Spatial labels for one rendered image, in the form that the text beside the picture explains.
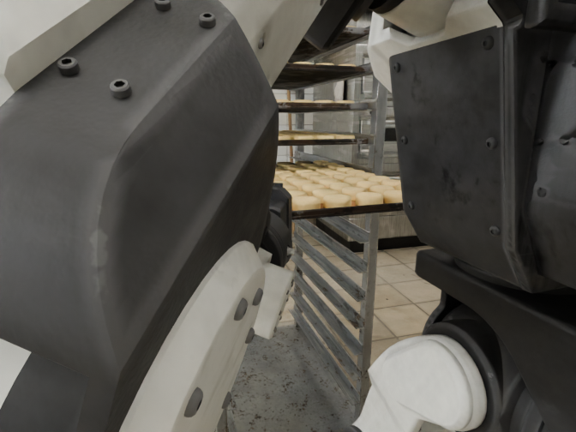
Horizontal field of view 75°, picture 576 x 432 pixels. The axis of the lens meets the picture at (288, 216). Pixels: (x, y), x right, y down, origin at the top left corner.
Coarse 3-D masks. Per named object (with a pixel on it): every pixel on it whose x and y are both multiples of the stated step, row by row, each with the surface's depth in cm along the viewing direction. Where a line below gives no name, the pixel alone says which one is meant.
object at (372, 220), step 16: (384, 96) 96; (384, 112) 97; (384, 128) 98; (368, 224) 105; (368, 256) 106; (368, 272) 108; (368, 288) 109; (368, 304) 110; (368, 320) 112; (368, 336) 113; (368, 352) 115; (368, 368) 116; (368, 384) 118
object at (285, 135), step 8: (280, 136) 94; (288, 136) 95; (296, 136) 97; (304, 136) 96; (312, 136) 98; (320, 136) 98; (328, 136) 98; (336, 136) 102; (344, 136) 100; (352, 136) 100
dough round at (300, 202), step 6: (294, 198) 65; (300, 198) 65; (306, 198) 65; (312, 198) 65; (318, 198) 65; (294, 204) 63; (300, 204) 62; (306, 204) 62; (312, 204) 62; (318, 204) 63; (294, 210) 64
